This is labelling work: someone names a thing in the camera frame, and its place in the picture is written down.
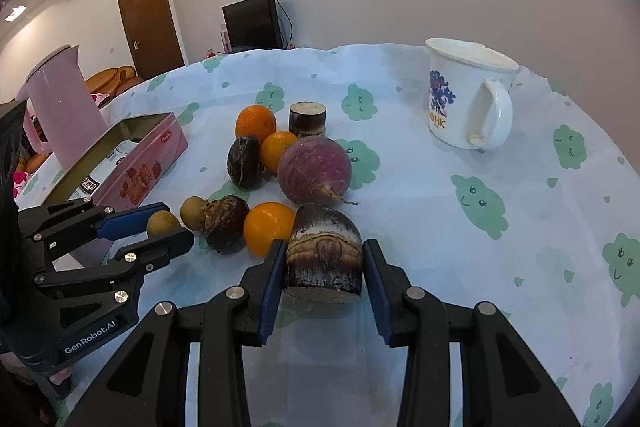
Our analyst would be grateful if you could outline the small tan longan fruit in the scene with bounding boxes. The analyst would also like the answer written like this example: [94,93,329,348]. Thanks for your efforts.
[146,210,181,237]

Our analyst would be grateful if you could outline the wrinkled brown passion fruit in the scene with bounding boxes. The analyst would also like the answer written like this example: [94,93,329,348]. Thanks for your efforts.
[202,195,250,254]

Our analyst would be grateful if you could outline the large dark sugarcane piece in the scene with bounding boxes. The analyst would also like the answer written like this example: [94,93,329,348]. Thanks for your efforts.
[284,204,363,303]

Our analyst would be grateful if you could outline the purple round radish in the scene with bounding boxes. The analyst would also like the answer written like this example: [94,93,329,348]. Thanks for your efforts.
[277,136,357,206]

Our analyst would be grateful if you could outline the large orange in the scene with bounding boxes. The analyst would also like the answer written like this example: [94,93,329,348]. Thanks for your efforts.
[234,104,277,143]

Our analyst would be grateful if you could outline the small sugarcane stub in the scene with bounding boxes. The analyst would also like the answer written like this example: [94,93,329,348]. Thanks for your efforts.
[288,101,326,138]

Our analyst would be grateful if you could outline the person's left hand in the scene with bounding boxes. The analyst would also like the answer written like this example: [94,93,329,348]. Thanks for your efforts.
[0,352,74,385]

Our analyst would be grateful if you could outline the pink tin box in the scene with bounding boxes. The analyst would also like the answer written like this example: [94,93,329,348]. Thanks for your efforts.
[43,113,188,211]

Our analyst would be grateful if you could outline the pink kettle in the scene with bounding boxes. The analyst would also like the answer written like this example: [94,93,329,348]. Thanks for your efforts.
[16,44,108,170]

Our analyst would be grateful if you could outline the dark purple passion fruit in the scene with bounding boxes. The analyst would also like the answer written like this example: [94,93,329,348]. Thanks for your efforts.
[227,135,264,190]

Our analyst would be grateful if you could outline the orange brown sofa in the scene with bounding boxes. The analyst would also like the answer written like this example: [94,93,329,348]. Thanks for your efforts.
[85,65,143,98]

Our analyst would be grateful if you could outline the small middle orange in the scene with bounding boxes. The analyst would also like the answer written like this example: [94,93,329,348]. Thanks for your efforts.
[260,131,298,176]

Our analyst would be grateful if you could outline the brown wooden door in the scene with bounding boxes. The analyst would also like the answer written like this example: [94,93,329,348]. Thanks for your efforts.
[117,0,184,80]

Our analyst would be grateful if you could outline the white enamel mug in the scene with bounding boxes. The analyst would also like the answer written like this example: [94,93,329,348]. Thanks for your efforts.
[425,38,520,150]

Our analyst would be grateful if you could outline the black television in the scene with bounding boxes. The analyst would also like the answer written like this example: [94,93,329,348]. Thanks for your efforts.
[222,0,283,53]

